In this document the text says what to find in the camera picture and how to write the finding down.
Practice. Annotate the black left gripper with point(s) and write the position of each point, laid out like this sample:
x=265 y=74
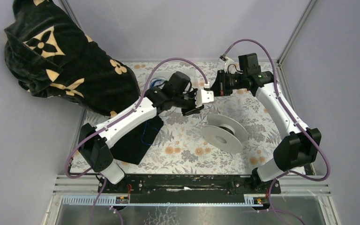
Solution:
x=192 y=109

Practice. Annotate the black folded cloth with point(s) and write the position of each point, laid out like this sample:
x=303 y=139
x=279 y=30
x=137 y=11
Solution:
x=133 y=146

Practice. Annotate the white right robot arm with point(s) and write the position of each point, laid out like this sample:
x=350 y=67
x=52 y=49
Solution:
x=299 y=143

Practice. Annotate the aluminium frame rails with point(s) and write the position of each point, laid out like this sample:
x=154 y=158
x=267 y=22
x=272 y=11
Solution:
x=84 y=191

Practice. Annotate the white perforated spool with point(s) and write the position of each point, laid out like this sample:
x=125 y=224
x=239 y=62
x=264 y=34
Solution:
x=224 y=133

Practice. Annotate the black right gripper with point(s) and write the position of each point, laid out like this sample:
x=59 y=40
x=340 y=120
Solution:
x=219 y=86

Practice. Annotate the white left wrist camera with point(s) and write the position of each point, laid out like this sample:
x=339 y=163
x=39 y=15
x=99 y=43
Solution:
x=204 y=95

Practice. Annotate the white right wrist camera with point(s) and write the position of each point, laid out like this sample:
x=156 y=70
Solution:
x=227 y=62

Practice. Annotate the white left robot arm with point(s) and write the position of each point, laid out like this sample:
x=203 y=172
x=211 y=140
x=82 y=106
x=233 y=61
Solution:
x=96 y=142

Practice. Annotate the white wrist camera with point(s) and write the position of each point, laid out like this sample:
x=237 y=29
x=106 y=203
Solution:
x=227 y=62
x=204 y=95

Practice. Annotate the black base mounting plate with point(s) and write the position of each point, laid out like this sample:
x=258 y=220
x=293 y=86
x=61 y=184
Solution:
x=196 y=188

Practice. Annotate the coiled blue cable green tie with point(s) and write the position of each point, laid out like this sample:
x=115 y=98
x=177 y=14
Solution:
x=157 y=82

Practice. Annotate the black patterned plush blanket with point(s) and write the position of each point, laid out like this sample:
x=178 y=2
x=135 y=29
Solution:
x=51 y=56

